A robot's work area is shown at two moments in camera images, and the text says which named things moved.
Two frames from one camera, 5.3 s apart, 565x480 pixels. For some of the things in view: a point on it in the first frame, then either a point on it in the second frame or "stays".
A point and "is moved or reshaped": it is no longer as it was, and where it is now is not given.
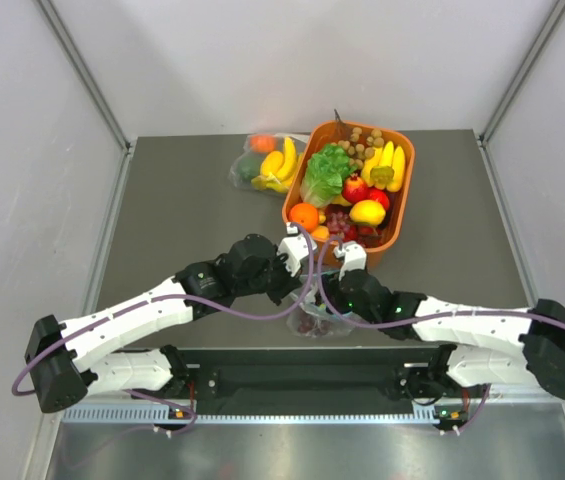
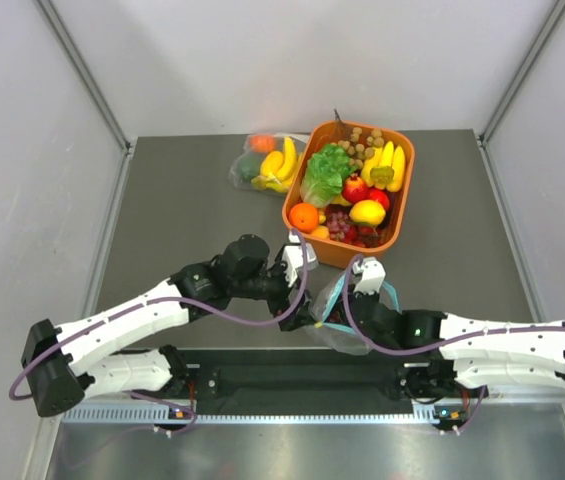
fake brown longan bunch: (357, 144) stays
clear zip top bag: (312, 320) is moved or reshaped
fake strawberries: (370, 237) stays
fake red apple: (355, 189) stays
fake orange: (304, 214) stays
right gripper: (331, 288) → (373, 296)
